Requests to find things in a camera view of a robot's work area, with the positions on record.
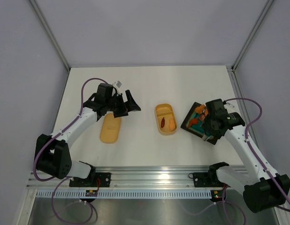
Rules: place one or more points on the black teal square plate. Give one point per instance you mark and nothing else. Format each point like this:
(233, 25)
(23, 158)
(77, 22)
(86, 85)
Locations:
(198, 121)

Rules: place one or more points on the tan lunch box lid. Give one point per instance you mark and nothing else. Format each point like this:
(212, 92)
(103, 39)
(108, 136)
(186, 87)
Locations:
(110, 129)

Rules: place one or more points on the white slotted cable duct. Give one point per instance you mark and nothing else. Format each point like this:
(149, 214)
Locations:
(127, 194)

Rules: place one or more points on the left aluminium frame post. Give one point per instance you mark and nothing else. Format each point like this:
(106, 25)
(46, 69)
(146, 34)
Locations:
(48, 31)

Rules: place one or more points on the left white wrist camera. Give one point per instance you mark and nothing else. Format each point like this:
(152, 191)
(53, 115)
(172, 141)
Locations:
(117, 86)

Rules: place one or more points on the pale orange food piece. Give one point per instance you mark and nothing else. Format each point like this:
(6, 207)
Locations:
(172, 125)

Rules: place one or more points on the right aluminium frame post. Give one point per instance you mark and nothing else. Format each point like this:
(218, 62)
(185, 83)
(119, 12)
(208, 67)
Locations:
(253, 32)

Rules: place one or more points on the orange fried nugget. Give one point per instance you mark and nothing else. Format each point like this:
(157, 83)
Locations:
(200, 109)

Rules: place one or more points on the aluminium mounting rail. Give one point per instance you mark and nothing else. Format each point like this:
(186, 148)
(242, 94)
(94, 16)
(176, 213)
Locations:
(134, 178)

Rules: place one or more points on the black base bracket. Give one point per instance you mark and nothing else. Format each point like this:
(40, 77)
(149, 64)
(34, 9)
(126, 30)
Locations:
(205, 180)
(101, 179)

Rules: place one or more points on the tan lunch box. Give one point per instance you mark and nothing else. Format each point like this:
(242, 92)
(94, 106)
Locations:
(166, 111)

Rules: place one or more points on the right black base bracket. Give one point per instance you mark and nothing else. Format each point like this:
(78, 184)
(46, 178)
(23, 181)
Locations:
(205, 180)

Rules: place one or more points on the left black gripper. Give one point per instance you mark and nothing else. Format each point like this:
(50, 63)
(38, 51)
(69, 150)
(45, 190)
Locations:
(130, 105)

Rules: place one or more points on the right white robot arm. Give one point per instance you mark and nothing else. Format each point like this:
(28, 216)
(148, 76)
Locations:
(263, 187)

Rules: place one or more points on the left black base bracket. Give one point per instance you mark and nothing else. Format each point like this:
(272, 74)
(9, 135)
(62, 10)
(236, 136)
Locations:
(101, 179)

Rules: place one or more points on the red bacon piece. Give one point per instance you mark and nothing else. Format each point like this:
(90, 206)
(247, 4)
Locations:
(201, 117)

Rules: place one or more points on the aluminium frame post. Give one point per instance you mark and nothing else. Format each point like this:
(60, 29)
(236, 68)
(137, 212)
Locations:
(48, 31)
(253, 32)

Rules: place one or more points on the metal tongs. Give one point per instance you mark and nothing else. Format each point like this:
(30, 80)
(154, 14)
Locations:
(207, 138)

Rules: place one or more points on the orange chicken wing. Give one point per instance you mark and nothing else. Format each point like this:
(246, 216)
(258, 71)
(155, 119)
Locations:
(192, 122)

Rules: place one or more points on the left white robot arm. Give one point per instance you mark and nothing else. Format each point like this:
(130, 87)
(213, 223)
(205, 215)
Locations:
(52, 154)

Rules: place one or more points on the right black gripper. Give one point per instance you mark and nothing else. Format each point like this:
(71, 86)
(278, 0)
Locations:
(216, 133)

